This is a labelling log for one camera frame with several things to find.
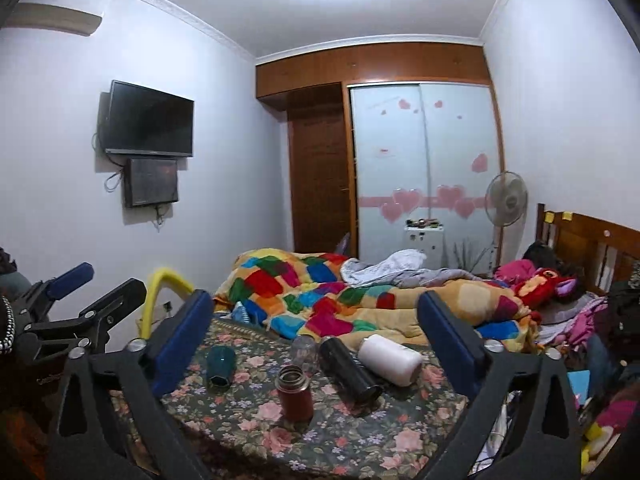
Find yellow toy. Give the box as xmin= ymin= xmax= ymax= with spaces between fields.
xmin=581 ymin=419 xmax=607 ymax=457

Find red-brown thermos bottle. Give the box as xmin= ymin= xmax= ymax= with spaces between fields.
xmin=274 ymin=364 xmax=315 ymax=422

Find white sliding door pink hearts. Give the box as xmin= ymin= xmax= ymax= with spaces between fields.
xmin=348 ymin=83 xmax=432 ymax=261
xmin=419 ymin=82 xmax=504 ymax=272

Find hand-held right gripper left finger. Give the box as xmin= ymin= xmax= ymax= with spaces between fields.
xmin=47 ymin=289 xmax=216 ymax=480

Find pink clothes pile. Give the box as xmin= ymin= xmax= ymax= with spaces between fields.
xmin=544 ymin=294 xmax=610 ymax=347

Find blue book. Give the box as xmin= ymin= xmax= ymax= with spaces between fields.
xmin=566 ymin=369 xmax=597 ymax=402

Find white bottle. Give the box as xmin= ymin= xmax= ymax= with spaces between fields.
xmin=357 ymin=333 xmax=424 ymax=387

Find white grey crumpled cloth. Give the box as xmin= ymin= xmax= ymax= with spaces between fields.
xmin=340 ymin=249 xmax=483 ymax=289

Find small black wall monitor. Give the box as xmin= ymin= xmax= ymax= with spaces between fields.
xmin=123 ymin=158 xmax=180 ymax=209

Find wooden bed headboard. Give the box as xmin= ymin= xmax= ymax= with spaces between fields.
xmin=535 ymin=203 xmax=640 ymax=302

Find black bag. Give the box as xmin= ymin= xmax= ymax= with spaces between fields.
xmin=607 ymin=279 xmax=640 ymax=337

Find small white cabinet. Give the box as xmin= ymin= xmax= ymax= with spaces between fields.
xmin=403 ymin=224 xmax=445 ymax=264

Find red plush toy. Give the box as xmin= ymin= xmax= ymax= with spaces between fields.
xmin=512 ymin=265 xmax=584 ymax=307

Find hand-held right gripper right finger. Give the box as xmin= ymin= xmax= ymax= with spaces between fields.
xmin=414 ymin=290 xmax=586 ymax=480

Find wooden wardrobe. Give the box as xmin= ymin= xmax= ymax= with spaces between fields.
xmin=255 ymin=42 xmax=507 ymax=263

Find white air conditioner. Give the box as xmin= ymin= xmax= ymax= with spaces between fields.
xmin=4 ymin=2 xmax=104 ymax=37

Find black wall television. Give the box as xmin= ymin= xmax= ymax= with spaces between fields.
xmin=98 ymin=80 xmax=195 ymax=159

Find black white braided cord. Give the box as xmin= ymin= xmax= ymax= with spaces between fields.
xmin=0 ymin=295 xmax=15 ymax=357

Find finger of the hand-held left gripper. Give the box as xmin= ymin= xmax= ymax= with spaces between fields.
xmin=10 ymin=262 xmax=95 ymax=332
xmin=24 ymin=277 xmax=148 ymax=361

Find floral tablecloth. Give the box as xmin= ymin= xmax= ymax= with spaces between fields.
xmin=109 ymin=317 xmax=472 ymax=480

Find colourful patchwork blanket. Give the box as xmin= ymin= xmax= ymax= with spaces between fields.
xmin=213 ymin=247 xmax=544 ymax=354

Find white standing fan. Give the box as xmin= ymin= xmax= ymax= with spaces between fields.
xmin=484 ymin=170 xmax=529 ymax=274

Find clear glass cup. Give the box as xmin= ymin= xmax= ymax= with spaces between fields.
xmin=291 ymin=334 xmax=321 ymax=374

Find black television cable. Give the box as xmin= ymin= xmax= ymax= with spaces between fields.
xmin=92 ymin=131 xmax=127 ymax=194

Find yellow padded tube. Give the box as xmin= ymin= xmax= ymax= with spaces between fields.
xmin=138 ymin=268 xmax=195 ymax=339

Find brown wooden door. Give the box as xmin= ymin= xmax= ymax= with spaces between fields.
xmin=287 ymin=84 xmax=358 ymax=257

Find teal cup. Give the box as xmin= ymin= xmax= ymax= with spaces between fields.
xmin=206 ymin=345 xmax=237 ymax=391

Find black bottle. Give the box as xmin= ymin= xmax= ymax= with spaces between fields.
xmin=318 ymin=336 xmax=384 ymax=406

